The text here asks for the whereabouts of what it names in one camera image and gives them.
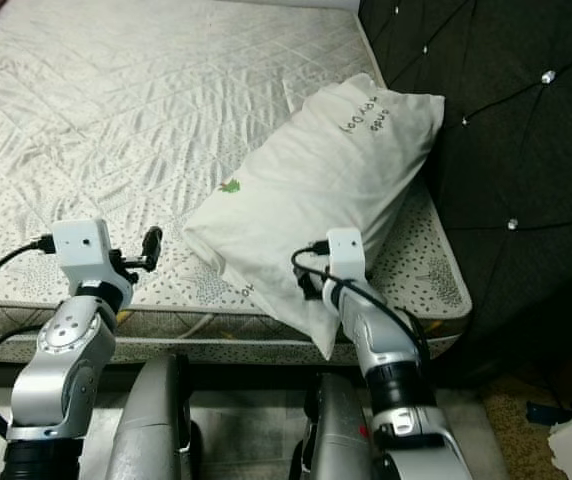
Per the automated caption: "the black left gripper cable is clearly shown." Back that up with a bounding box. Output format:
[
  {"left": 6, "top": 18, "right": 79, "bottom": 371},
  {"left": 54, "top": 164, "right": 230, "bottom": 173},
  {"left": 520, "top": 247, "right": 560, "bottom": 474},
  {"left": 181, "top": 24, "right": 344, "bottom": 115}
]
[{"left": 0, "top": 325, "right": 52, "bottom": 436}]

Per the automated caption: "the black tufted headboard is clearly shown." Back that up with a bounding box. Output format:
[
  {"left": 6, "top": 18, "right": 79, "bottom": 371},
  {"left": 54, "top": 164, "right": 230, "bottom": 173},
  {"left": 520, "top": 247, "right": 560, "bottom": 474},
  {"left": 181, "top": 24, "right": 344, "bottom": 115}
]
[{"left": 358, "top": 0, "right": 572, "bottom": 386}]

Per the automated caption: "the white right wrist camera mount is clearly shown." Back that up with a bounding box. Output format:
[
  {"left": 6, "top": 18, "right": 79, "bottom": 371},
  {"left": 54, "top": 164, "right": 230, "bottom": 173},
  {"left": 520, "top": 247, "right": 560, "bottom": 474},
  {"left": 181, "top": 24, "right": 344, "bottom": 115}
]
[{"left": 326, "top": 228, "right": 367, "bottom": 284}]

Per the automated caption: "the silver left robot leg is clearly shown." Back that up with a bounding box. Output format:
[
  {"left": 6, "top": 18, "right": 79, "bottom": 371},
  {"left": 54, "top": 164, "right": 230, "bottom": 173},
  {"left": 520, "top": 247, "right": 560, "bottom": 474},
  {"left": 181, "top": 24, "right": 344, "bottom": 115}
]
[{"left": 106, "top": 353, "right": 197, "bottom": 480}]

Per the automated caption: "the dark blue cloth scrap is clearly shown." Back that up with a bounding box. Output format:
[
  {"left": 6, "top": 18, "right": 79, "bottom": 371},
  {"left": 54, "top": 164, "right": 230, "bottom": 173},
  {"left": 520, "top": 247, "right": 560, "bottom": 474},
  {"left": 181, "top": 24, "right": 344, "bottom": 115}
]
[{"left": 524, "top": 400, "right": 572, "bottom": 428}]

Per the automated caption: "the silver right robot leg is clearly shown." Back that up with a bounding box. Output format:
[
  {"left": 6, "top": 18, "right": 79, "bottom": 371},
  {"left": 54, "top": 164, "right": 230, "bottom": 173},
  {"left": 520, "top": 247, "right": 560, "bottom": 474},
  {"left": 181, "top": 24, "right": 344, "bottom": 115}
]
[{"left": 288, "top": 373, "right": 377, "bottom": 480}]

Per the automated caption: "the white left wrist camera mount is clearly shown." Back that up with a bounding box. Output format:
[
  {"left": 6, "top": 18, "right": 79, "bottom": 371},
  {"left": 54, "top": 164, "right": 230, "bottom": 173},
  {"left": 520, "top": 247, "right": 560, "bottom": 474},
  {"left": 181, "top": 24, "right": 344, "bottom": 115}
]
[{"left": 51, "top": 218, "right": 112, "bottom": 286}]

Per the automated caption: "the black left camera cable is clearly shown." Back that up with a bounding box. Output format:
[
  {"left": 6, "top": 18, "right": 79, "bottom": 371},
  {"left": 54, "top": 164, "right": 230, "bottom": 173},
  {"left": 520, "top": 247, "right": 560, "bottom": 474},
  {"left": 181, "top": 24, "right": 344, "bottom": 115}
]
[{"left": 0, "top": 236, "right": 57, "bottom": 301}]

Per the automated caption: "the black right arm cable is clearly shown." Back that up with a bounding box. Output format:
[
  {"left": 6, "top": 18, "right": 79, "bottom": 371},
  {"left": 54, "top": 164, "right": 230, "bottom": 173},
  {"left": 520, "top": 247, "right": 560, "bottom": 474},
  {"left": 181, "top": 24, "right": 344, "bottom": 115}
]
[{"left": 291, "top": 240, "right": 432, "bottom": 351}]

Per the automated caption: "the brown speckled rug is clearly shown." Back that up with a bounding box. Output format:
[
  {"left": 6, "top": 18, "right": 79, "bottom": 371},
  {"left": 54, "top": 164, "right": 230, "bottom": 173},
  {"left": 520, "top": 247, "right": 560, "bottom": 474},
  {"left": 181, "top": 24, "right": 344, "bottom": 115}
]
[{"left": 481, "top": 375, "right": 572, "bottom": 480}]

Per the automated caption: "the white quilted mattress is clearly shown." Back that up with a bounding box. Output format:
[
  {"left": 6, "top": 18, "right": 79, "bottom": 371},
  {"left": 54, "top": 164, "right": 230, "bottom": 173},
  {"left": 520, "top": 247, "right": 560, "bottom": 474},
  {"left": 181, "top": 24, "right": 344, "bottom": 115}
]
[{"left": 0, "top": 0, "right": 472, "bottom": 366}]

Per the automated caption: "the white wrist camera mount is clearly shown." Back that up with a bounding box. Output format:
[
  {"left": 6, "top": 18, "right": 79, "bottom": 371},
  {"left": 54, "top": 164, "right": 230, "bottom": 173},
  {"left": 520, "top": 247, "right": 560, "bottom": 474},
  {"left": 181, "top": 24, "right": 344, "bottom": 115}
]
[
  {"left": 51, "top": 218, "right": 112, "bottom": 286},
  {"left": 326, "top": 228, "right": 367, "bottom": 284}
]

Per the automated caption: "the silver robot leg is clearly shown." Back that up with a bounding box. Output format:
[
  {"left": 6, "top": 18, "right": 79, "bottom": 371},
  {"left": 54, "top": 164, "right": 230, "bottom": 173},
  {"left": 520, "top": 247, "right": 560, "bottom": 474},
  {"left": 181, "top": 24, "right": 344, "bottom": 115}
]
[
  {"left": 288, "top": 373, "right": 377, "bottom": 480},
  {"left": 106, "top": 353, "right": 197, "bottom": 480}
]

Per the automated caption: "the white pillow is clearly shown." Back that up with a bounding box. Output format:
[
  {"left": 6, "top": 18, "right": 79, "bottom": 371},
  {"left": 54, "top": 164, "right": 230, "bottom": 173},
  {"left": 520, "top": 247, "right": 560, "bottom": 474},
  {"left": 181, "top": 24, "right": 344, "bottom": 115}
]
[{"left": 184, "top": 73, "right": 445, "bottom": 361}]

